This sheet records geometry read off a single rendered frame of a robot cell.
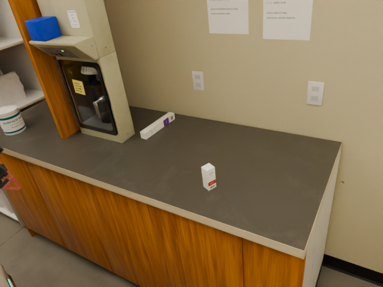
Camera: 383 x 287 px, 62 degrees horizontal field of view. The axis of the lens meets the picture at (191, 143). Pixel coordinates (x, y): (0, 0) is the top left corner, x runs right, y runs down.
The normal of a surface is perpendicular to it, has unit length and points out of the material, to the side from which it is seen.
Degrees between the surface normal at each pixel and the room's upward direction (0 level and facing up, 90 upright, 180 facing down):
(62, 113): 90
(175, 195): 0
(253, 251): 90
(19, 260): 0
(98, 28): 90
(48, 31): 90
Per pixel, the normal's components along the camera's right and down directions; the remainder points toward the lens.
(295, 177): -0.11, -0.84
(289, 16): -0.50, 0.50
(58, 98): 0.86, 0.18
